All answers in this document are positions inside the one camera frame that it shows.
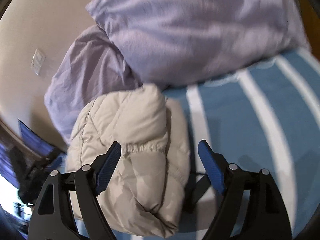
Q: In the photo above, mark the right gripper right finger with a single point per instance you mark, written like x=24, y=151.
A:
x=266, y=215

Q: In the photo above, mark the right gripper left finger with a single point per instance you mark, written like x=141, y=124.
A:
x=53, y=217

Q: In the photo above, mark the beige puffer jacket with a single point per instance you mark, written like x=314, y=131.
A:
x=146, y=192

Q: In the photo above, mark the dark window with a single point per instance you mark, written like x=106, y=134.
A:
x=33, y=141

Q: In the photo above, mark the blue white striped bed sheet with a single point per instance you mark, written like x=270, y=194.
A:
x=266, y=115

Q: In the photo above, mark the large lilac pillow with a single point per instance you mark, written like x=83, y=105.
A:
x=180, y=42

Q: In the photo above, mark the white wall switch panel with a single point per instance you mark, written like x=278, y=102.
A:
x=37, y=61

